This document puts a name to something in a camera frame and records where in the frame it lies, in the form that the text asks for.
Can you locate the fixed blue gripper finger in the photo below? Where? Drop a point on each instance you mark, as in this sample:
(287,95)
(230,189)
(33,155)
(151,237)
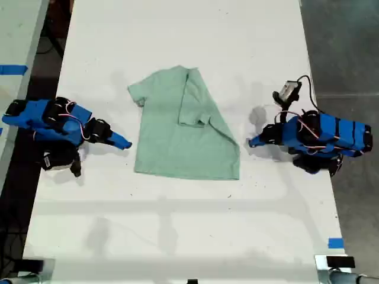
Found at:
(120,138)
(257,139)

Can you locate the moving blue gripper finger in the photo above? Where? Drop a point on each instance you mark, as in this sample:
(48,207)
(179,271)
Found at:
(115,145)
(258,145)

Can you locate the pale green t-shirt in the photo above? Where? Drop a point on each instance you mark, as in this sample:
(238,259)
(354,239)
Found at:
(183,139)

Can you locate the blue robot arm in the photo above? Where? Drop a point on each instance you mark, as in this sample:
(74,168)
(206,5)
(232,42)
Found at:
(35,118)
(331,133)

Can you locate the long blue tape strip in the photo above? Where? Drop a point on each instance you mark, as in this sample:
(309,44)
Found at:
(13,69)

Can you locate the white side table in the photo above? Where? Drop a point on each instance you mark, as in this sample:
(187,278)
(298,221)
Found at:
(14,44)

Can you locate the square blue tape piece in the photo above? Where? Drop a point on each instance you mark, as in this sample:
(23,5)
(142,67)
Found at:
(335,243)

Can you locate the metal table clamp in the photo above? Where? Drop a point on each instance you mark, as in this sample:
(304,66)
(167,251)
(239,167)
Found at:
(334,264)
(37,266)

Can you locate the small black box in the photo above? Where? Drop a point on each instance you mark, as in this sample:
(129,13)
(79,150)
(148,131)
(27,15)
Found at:
(192,281)

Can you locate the black camera stalk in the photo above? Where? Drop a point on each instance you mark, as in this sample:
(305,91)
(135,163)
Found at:
(283,111)

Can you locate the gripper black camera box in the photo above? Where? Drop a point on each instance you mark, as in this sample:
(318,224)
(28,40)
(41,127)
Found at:
(56,161)
(288,90)

